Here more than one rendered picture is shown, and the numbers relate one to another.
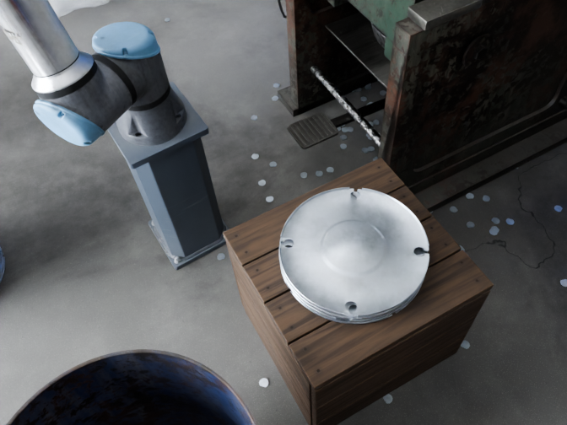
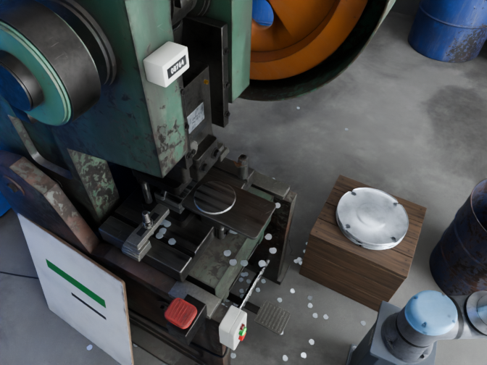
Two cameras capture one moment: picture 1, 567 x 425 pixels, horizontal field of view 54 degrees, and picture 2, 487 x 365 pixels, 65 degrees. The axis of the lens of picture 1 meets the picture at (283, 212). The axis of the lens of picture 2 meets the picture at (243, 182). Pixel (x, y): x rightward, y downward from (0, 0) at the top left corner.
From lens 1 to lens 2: 1.63 m
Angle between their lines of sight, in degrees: 67
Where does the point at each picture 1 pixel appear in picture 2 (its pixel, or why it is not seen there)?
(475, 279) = (342, 179)
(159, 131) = not seen: hidden behind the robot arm
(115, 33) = (438, 313)
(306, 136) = (280, 316)
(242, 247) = (405, 263)
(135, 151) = not seen: hidden behind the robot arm
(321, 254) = (385, 224)
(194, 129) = (390, 307)
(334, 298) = (398, 211)
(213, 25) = not seen: outside the picture
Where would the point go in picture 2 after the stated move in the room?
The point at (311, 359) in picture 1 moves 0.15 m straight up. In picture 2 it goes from (419, 213) to (433, 191)
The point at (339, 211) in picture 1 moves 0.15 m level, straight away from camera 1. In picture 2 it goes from (360, 228) to (330, 242)
